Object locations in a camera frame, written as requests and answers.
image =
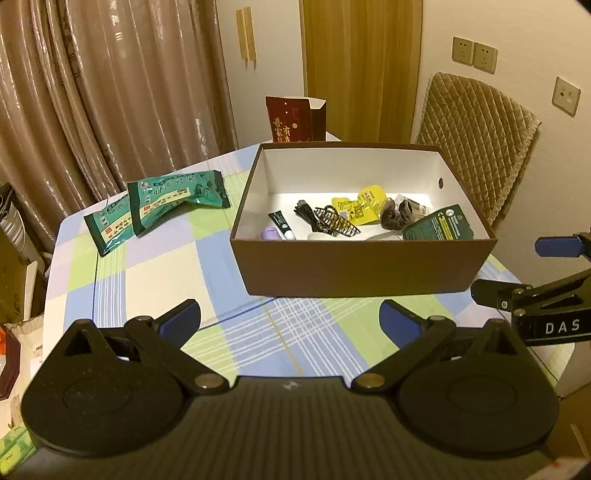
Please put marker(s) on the beige satin curtain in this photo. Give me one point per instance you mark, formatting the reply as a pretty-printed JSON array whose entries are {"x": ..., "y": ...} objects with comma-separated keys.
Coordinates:
[{"x": 95, "y": 94}]

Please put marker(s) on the leopard pattern hair claw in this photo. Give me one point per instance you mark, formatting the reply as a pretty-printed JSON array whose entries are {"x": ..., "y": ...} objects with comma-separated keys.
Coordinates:
[{"x": 329, "y": 221}]

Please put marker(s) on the green snack bag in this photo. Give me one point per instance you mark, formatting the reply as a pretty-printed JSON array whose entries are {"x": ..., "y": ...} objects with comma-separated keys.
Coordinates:
[
  {"x": 112, "y": 226},
  {"x": 151, "y": 198}
]

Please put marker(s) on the dark green product card package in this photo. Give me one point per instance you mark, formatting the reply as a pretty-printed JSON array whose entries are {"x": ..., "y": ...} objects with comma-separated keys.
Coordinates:
[{"x": 445, "y": 224}]

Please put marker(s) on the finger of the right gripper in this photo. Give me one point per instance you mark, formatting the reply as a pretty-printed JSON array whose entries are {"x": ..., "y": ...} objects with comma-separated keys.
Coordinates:
[
  {"x": 498, "y": 292},
  {"x": 561, "y": 246}
]

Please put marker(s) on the single wall socket plate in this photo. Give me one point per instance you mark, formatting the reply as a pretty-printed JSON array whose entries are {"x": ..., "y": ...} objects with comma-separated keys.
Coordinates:
[{"x": 566, "y": 96}]

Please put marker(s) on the green snack bag upper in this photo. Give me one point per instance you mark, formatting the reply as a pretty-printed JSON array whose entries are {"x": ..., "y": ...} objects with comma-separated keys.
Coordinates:
[{"x": 151, "y": 198}]

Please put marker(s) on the small black cosmetic tube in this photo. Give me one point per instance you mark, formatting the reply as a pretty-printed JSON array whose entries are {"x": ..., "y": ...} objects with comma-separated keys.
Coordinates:
[{"x": 281, "y": 223}]

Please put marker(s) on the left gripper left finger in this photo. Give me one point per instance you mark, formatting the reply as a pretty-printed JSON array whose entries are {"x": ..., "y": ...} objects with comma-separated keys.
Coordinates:
[{"x": 180, "y": 323}]

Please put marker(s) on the purple tube bottle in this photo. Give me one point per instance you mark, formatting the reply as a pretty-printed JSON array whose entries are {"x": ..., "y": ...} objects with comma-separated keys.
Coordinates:
[{"x": 270, "y": 233}]

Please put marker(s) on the white plastic rice spoon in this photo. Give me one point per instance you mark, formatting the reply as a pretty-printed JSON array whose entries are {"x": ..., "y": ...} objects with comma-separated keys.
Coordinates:
[{"x": 364, "y": 236}]

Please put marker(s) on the yellow sachet packet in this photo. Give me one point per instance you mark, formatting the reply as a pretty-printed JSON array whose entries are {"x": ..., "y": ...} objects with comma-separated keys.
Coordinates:
[{"x": 366, "y": 209}]

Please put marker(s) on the plaid tablecloth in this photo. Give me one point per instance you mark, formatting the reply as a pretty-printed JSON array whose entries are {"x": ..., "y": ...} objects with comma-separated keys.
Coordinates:
[{"x": 188, "y": 256}]

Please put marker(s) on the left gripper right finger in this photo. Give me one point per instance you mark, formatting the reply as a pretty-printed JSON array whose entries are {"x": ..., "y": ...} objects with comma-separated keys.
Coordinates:
[{"x": 399, "y": 324}]

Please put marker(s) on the wooden wall ornament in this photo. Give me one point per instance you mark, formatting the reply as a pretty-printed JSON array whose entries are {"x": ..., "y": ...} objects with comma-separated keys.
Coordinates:
[{"x": 246, "y": 41}]

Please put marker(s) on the dark red gift box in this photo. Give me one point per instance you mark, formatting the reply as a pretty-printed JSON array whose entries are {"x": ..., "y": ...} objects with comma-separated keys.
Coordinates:
[{"x": 296, "y": 119}]

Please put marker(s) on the wooden door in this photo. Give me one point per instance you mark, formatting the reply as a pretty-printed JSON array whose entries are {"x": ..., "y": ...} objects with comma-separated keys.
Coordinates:
[{"x": 363, "y": 58}]

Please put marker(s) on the large brown cardboard box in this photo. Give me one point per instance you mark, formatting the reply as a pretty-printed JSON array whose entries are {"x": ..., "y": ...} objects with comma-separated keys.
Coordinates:
[{"x": 278, "y": 255}]

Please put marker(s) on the double wall socket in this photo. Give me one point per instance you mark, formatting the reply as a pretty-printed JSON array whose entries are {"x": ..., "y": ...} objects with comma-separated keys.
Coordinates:
[{"x": 480, "y": 56}]

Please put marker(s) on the brown fuzzy scrunchie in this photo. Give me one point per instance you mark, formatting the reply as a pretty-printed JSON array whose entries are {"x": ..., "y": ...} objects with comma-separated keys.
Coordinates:
[{"x": 395, "y": 216}]

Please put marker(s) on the green snack bag lower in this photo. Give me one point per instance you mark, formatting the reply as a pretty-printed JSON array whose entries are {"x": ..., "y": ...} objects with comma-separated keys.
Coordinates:
[{"x": 112, "y": 226}]

